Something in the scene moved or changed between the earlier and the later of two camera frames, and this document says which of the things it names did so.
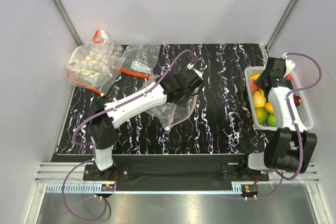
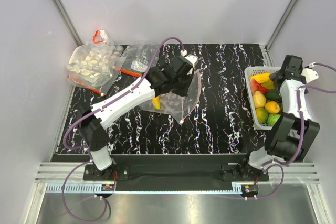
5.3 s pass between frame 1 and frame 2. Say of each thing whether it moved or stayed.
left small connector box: stayed
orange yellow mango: stayed
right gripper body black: moved
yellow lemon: stayed
